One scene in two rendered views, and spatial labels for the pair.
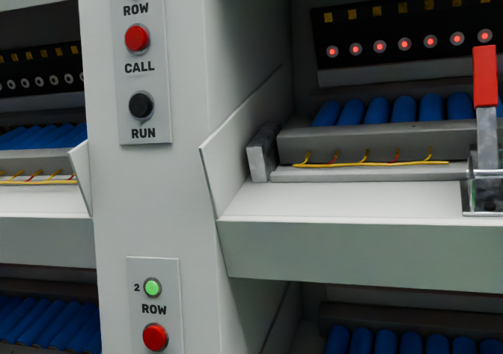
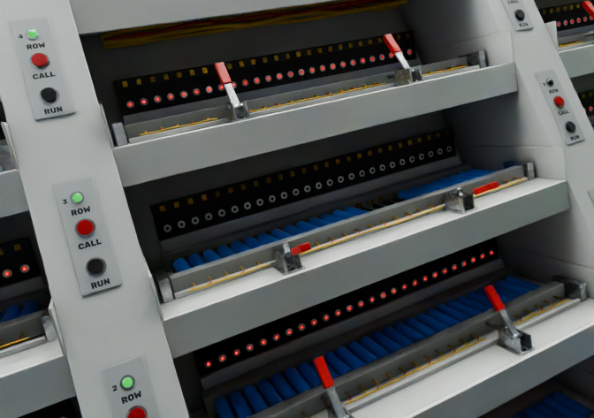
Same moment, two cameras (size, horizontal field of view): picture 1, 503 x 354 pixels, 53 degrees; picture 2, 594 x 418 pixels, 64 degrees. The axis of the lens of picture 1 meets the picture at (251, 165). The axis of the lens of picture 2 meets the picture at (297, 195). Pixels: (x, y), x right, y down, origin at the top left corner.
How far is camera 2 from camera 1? 0.89 m
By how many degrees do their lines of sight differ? 43
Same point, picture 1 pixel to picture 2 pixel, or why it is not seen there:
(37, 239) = (540, 202)
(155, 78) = (570, 116)
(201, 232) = not seen: outside the picture
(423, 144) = not seen: outside the picture
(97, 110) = (552, 133)
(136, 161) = (574, 150)
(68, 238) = (555, 196)
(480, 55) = not seen: outside the picture
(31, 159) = (489, 178)
